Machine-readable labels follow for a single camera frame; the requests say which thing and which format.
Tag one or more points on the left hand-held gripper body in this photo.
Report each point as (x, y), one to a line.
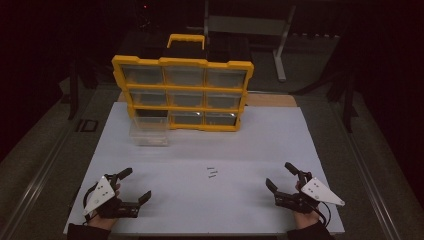
(101, 195)

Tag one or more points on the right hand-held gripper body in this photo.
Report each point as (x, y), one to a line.
(316, 193)

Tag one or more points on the clear plastic drawer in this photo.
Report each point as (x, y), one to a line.
(150, 131)

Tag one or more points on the yellow and black drawer organizer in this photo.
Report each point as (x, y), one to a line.
(183, 88)

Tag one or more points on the person's right hand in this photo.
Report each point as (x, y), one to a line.
(306, 218)

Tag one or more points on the person's left hand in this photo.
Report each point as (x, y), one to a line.
(101, 222)

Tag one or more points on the white board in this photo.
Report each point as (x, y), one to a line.
(213, 203)

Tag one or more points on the black stand leg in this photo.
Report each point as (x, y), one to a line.
(73, 93)

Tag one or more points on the grey metal stand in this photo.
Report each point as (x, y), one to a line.
(281, 50)

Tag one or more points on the aluminium floor rail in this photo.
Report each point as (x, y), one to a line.
(366, 180)
(36, 186)

